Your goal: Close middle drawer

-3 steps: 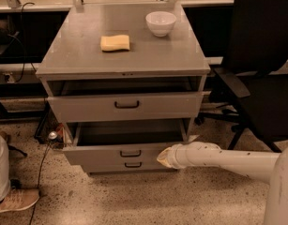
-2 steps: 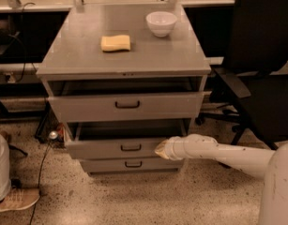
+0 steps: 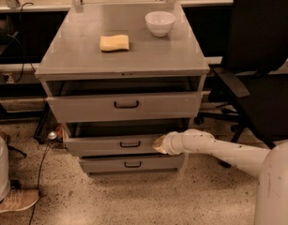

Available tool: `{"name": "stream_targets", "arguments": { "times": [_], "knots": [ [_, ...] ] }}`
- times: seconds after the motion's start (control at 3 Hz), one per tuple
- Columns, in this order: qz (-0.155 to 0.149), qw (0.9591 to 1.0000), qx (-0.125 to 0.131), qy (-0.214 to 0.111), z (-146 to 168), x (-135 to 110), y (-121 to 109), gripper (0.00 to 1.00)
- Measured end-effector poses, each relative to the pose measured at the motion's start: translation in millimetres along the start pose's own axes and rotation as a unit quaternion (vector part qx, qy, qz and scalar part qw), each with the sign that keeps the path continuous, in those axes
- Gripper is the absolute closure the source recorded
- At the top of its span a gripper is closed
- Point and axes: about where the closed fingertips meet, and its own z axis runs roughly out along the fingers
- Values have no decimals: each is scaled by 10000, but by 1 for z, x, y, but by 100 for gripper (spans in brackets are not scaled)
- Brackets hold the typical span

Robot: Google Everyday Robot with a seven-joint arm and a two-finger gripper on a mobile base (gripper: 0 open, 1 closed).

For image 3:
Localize black power cable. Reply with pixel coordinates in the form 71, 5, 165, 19
7, 2, 37, 83

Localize white and yellow gripper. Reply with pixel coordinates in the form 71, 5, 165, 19
152, 132, 179, 156

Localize grey drawer cabinet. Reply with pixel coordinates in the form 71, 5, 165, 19
36, 3, 209, 160

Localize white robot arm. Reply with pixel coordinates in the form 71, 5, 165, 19
152, 129, 288, 225

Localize grey drawer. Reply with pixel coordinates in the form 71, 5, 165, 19
62, 119, 191, 158
48, 92, 202, 123
79, 154, 184, 174

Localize pink sneaker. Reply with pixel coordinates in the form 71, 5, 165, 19
0, 188, 39, 214

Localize black floor cable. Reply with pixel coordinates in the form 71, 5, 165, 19
28, 141, 53, 225

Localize grey bottom drawer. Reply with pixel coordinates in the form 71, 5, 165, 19
79, 154, 184, 174

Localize white bowl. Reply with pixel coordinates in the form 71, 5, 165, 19
144, 11, 175, 37

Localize black office chair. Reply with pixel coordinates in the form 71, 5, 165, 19
194, 0, 288, 149

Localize white trouser leg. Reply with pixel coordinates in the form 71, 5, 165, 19
0, 133, 10, 202

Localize grey top drawer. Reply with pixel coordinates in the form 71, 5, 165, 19
48, 92, 202, 123

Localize silver round floor object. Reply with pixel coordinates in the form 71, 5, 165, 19
48, 131, 57, 141

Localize yellow sponge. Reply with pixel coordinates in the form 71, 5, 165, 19
99, 35, 129, 52

